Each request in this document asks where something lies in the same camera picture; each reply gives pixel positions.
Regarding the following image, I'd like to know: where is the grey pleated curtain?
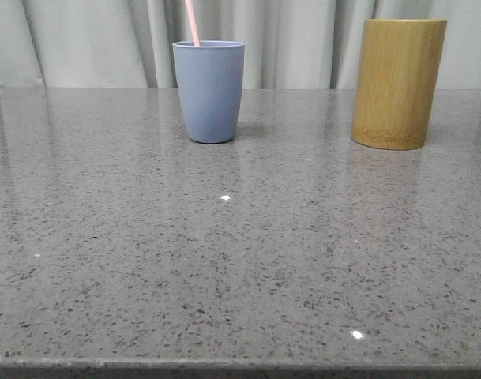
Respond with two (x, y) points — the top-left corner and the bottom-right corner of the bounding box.
(0, 1), (481, 89)

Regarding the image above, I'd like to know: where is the bamboo wooden holder cup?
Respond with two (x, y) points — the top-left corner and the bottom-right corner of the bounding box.
(351, 19), (447, 150)

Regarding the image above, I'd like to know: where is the pink chopstick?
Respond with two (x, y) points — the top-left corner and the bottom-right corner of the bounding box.
(185, 0), (201, 47)

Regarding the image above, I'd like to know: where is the blue plastic cup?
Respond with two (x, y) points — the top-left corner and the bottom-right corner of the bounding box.
(173, 40), (245, 144)

